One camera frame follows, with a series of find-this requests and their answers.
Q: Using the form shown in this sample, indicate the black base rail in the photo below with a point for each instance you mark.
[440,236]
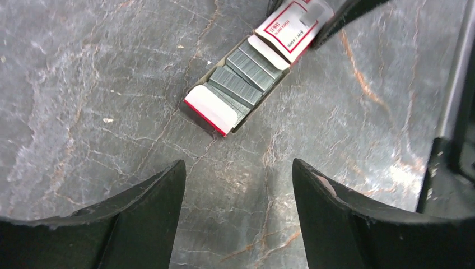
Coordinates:
[448,185]

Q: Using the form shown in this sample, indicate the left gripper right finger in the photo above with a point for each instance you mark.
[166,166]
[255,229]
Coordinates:
[342,228]

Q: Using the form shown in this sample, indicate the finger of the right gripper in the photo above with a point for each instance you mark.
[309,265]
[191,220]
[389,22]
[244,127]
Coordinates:
[350,10]

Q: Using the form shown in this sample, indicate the staple tray box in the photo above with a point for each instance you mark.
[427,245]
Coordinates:
[227,95]

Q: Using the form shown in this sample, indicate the red white staple box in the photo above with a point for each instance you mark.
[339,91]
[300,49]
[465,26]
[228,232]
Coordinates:
[292,27]

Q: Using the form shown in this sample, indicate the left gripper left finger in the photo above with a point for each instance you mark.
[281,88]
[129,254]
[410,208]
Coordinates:
[133,229]

